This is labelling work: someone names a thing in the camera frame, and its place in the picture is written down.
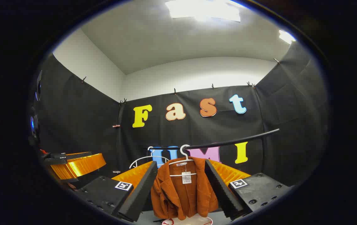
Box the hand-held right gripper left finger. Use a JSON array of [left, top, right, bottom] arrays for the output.
[[74, 160, 159, 223]]

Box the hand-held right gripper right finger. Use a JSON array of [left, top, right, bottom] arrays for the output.
[[204, 159, 293, 221]]

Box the orange-brown corduroy jacket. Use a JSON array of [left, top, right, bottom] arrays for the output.
[[151, 156, 219, 221]]

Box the white laundry hamper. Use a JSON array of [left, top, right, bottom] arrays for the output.
[[161, 217, 214, 225]]

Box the white plastic hanger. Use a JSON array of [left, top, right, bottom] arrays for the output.
[[168, 144, 197, 178], [129, 146, 170, 169]]

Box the black clothes rack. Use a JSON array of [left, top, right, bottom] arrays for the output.
[[144, 128, 281, 151]]

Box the black backdrop cloth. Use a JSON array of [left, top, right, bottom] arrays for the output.
[[36, 41, 330, 188]]

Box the ceiling light panel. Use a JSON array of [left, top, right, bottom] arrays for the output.
[[165, 0, 241, 23], [278, 29, 296, 44]]

